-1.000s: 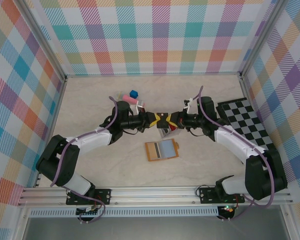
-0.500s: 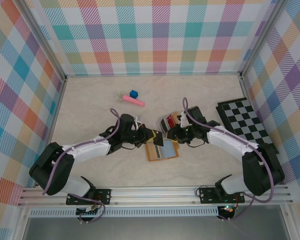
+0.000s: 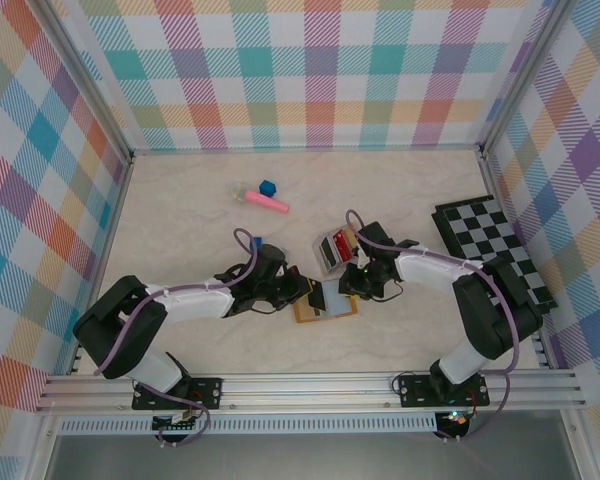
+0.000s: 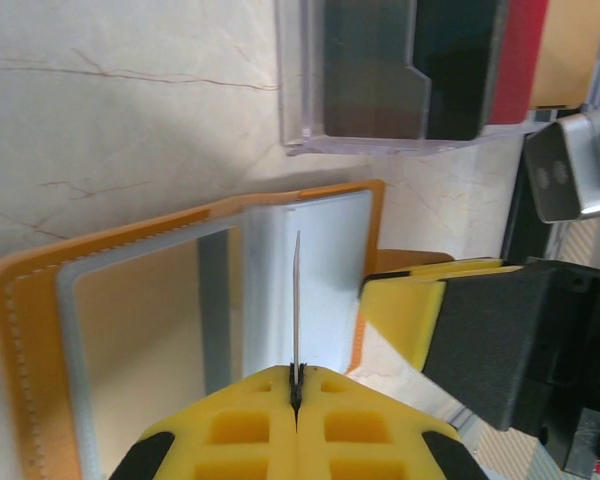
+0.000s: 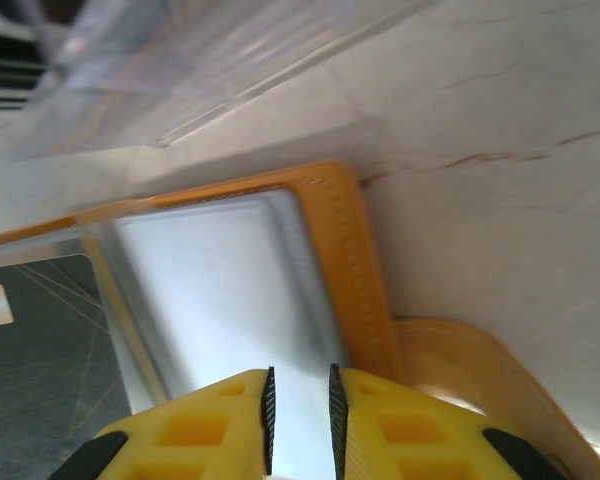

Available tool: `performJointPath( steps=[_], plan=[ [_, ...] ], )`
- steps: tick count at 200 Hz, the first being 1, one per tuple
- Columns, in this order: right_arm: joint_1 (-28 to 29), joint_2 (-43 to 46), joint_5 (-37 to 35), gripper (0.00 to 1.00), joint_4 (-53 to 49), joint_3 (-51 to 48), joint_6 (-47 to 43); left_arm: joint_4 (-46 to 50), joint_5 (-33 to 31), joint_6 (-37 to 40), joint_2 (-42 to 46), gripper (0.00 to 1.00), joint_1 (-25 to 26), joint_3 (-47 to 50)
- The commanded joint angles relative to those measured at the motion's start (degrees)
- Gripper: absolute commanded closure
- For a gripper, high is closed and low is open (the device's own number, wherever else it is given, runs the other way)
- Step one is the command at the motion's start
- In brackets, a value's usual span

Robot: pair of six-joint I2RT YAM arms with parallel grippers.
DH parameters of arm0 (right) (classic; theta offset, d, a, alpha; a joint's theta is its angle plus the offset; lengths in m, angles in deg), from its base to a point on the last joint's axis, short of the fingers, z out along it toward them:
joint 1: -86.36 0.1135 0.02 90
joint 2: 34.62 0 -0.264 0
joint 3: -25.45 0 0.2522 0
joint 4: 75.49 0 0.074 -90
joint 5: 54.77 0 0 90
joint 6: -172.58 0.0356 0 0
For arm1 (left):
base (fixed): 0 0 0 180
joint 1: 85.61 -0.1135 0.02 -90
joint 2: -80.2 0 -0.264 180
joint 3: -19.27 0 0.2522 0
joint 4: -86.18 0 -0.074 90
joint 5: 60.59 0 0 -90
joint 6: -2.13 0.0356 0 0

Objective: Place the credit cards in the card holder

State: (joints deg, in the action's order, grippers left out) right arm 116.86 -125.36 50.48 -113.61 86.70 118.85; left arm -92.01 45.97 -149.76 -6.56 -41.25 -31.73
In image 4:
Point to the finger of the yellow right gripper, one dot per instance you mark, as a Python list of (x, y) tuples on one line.
[(405, 320), (455, 267)]

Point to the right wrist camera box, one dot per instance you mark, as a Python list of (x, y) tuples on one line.
[(555, 170)]

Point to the red credit card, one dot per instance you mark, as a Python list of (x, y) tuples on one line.
[(517, 60), (297, 300)]

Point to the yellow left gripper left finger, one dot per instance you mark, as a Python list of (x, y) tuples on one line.
[(280, 450)]

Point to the clear plastic card box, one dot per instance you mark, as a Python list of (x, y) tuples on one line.
[(300, 75)]

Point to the silver VIP credit card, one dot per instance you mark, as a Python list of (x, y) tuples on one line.
[(325, 280)]

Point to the orange wooden box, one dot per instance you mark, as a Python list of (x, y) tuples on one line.
[(35, 350)]

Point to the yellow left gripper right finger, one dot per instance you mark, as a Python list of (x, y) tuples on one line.
[(315, 450)]

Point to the tan gold credit card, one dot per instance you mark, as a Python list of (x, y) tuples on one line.
[(565, 50)]

